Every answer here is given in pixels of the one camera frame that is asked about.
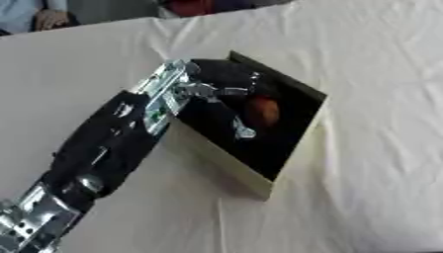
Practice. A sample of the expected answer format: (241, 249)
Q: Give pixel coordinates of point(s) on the open box with black inside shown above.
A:
(282, 138)

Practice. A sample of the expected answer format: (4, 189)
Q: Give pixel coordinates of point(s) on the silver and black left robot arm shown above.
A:
(104, 145)

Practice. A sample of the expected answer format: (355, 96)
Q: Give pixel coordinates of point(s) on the person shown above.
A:
(202, 6)
(34, 15)

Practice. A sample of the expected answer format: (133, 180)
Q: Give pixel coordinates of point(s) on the red-brown round toy fruit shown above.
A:
(263, 112)

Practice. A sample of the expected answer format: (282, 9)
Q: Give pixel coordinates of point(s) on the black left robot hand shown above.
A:
(222, 82)

